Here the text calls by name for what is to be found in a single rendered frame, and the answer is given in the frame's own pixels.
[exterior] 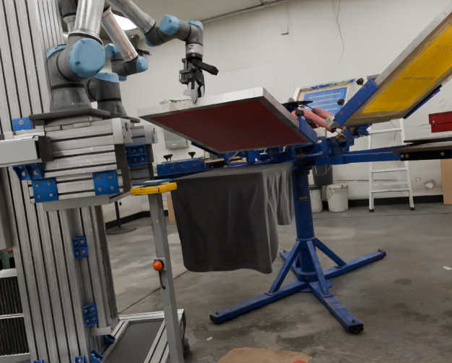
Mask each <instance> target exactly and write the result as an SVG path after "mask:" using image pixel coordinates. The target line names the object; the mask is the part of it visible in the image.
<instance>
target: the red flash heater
mask: <svg viewBox="0 0 452 363"><path fill-rule="evenodd" d="M428 118H429V125H431V133H440V132H448V131H452V111H448V112H438V113H432V114H429V115H428Z"/></svg>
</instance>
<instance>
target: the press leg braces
mask: <svg viewBox="0 0 452 363"><path fill-rule="evenodd" d="M316 240H317V245H316V247H317V248H319V249H320V250H321V251H322V252H323V253H325V254H326V255H327V256H328V257H329V258H330V259H331V260H333V261H334V262H335V263H336V264H337V266H334V267H337V268H343V267H346V266H349V265H350V264H346V263H345V262H344V261H343V260H342V259H341V258H340V257H338V256H337V255H336V254H335V253H334V252H332V251H331V250H330V249H329V248H328V247H326V246H325V245H324V244H323V243H322V242H321V241H320V240H319V239H318V238H316ZM306 247H307V249H308V252H309V255H310V257H311V261H312V264H313V266H314V270H315V272H316V276H317V279H318V281H319V285H320V287H321V291H318V293H319V294H320V295H321V296H322V297H331V296H334V295H333V294H332V293H331V292H330V291H329V288H328V286H327V282H326V279H325V277H324V273H323V271H322V267H321V265H320V263H319V259H318V256H317V254H316V251H315V248H314V245H313V243H312V241H307V242H306ZM300 250H301V242H300V241H296V242H295V244H294V246H293V248H292V250H291V252H290V253H289V255H288V257H287V259H286V260H285V263H284V264H283V266H282V268H281V270H280V271H279V273H278V275H277V277H276V278H275V281H274V282H273V284H272V286H271V288H270V290H269V291H268V292H265V294H267V295H274V294H277V293H279V292H282V291H283V290H280V289H279V288H280V286H281V285H282V283H283V280H284V279H285V277H286V275H287V273H288V271H289V269H290V268H291V266H292V265H293V266H294V267H295V268H299V267H300V260H299V251H300ZM294 261H295V263H294V264H293V262H294Z"/></svg>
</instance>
